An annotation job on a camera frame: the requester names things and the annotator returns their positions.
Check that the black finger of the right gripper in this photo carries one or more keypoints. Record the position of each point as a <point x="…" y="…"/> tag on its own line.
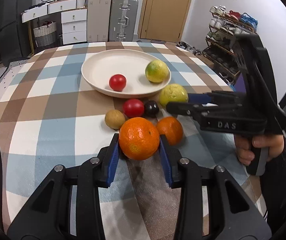
<point x="181" y="108"/>

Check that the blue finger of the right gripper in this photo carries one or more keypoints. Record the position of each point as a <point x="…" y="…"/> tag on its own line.
<point x="200" y="97"/>

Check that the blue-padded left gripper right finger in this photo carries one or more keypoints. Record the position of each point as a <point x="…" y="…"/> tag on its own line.
<point x="212" y="204"/>

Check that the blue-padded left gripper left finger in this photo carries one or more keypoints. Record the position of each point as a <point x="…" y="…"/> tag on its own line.
<point x="66" y="204"/>

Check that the yellow lemon-like fruit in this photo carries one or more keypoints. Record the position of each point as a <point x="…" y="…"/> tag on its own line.
<point x="173" y="93"/>

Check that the smaller orange mandarin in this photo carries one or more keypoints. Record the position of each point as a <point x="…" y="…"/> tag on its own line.
<point x="171" y="128"/>

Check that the dark plum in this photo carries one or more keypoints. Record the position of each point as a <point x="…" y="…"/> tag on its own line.
<point x="151" y="108"/>

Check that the large orange mandarin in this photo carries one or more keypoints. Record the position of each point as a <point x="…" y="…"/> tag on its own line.
<point x="138" y="139"/>

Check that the brown round fruit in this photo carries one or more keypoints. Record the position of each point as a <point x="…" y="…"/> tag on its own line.
<point x="114" y="119"/>

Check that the red tomato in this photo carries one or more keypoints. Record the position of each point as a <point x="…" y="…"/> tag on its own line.
<point x="133" y="108"/>
<point x="117" y="82"/>

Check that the person's right hand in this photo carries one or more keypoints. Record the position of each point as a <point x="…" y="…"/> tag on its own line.
<point x="245" y="155"/>

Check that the purple bag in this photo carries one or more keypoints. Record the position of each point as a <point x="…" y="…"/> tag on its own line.
<point x="239" y="86"/>

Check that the green-yellow citrus fruit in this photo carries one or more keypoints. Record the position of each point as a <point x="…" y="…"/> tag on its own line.
<point x="156" y="71"/>

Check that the red tomato on table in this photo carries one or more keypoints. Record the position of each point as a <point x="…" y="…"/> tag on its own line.
<point x="133" y="108"/>

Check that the wooden shoe rack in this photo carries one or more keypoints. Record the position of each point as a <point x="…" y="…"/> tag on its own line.
<point x="223" y="26"/>

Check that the checkered tablecloth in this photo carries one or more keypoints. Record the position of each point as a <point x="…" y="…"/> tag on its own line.
<point x="49" y="115"/>

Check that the wooden door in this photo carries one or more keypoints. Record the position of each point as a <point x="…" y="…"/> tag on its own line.
<point x="163" y="20"/>

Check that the silver aluminium suitcase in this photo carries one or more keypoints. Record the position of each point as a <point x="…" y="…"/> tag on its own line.
<point x="122" y="20"/>

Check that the beige suitcase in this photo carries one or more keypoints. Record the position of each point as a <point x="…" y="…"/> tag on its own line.
<point x="98" y="14"/>

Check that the white drawer cabinet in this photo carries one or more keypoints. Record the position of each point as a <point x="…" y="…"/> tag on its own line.
<point x="73" y="14"/>

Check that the woven laundry basket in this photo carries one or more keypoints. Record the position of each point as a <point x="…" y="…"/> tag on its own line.
<point x="46" y="34"/>

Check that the black refrigerator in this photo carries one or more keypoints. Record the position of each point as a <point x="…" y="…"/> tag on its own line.
<point x="14" y="36"/>

